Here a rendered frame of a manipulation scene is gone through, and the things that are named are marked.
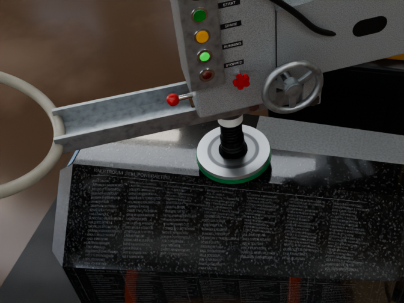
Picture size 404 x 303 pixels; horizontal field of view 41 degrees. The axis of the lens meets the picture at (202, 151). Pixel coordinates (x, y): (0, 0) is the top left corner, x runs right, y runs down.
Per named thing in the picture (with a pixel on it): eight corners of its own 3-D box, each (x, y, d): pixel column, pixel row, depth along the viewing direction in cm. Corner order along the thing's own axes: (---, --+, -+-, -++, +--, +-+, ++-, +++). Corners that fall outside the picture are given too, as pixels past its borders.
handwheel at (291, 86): (308, 83, 138) (311, 33, 127) (323, 108, 131) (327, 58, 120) (251, 97, 137) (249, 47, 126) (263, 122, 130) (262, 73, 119)
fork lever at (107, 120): (299, 63, 154) (300, 48, 151) (326, 106, 141) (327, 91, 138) (56, 114, 147) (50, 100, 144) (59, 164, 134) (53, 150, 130)
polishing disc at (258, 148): (184, 145, 163) (184, 142, 163) (245, 117, 169) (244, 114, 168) (219, 191, 150) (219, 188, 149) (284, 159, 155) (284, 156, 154)
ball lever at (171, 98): (196, 95, 134) (195, 85, 132) (199, 103, 132) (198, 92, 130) (166, 101, 134) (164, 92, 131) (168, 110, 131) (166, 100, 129)
